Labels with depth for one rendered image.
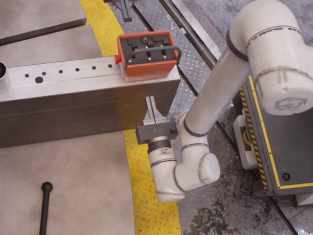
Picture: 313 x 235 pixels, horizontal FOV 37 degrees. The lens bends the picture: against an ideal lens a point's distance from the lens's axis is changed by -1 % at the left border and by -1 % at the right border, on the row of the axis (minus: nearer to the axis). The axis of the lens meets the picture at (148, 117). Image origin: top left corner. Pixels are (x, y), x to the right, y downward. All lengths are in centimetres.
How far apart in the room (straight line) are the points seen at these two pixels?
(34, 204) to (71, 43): 79
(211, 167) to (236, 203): 95
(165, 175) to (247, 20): 64
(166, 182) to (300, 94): 66
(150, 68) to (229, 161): 94
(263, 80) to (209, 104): 38
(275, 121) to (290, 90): 131
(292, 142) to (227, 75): 108
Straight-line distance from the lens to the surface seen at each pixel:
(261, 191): 229
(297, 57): 94
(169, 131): 153
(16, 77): 170
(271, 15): 98
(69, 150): 197
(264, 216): 237
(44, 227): 183
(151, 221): 222
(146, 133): 152
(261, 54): 95
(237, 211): 233
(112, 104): 178
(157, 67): 163
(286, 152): 216
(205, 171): 139
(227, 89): 120
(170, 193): 146
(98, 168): 194
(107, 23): 272
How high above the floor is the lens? 212
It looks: 61 degrees down
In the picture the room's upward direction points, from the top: 17 degrees clockwise
